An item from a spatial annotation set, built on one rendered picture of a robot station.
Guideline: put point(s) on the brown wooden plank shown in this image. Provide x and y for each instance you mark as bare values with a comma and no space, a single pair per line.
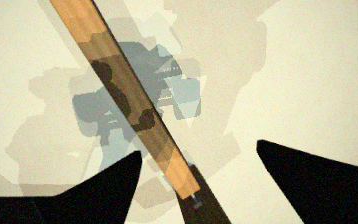
88,28

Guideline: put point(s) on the brown wooden post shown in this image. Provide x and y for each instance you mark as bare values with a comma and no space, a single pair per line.
208,210

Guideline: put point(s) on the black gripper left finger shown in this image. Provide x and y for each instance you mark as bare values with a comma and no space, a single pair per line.
104,198

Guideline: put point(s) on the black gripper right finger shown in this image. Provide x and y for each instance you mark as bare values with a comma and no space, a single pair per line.
321,190

